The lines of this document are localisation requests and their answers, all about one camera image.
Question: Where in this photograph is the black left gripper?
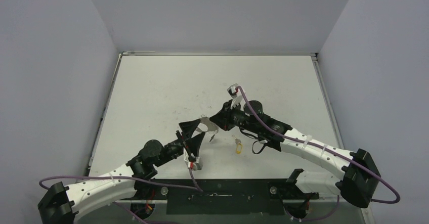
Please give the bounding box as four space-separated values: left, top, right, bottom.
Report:
154 119 205 167

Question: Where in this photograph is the yellow key tag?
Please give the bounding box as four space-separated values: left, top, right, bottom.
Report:
235 144 243 154

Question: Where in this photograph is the silver carabiner keyring with rings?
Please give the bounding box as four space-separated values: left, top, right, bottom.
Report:
196 115 219 143

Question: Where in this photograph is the silver key with ring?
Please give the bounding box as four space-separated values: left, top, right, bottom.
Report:
232 135 241 145

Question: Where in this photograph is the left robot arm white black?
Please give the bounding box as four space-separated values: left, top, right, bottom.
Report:
37 119 205 223

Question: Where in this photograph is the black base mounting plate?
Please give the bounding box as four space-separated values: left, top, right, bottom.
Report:
124 178 319 215

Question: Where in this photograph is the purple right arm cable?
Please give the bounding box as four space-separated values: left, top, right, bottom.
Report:
236 85 401 223

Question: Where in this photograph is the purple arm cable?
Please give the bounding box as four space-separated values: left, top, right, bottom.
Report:
236 85 401 223
38 167 204 224

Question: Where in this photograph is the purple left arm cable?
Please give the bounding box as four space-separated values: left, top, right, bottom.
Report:
38 167 204 224

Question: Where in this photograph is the aluminium front rail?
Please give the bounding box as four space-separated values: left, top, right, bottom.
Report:
69 178 372 204

